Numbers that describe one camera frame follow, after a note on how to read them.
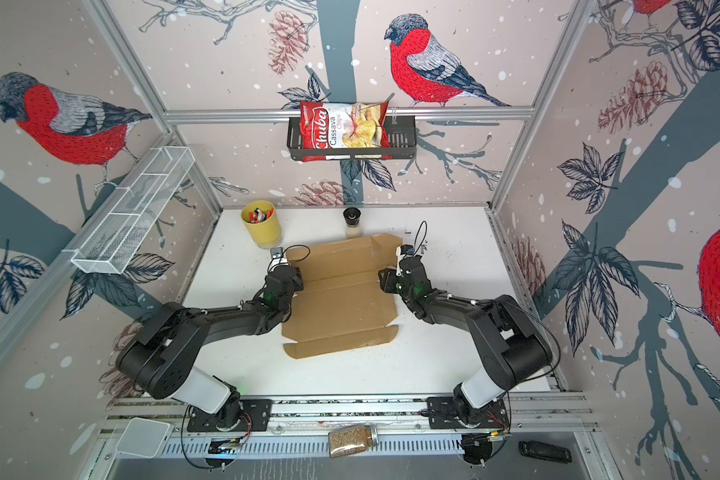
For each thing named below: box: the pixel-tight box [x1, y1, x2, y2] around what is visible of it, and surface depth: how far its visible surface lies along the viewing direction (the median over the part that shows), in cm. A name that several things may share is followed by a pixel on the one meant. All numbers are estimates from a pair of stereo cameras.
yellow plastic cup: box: [240, 200, 282, 249], surface depth 105 cm
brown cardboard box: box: [281, 233, 403, 360], surface depth 92 cm
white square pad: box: [115, 417, 170, 459], surface depth 71 cm
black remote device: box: [518, 440, 573, 463], surface depth 68 cm
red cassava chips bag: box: [300, 101, 392, 161], surface depth 90 cm
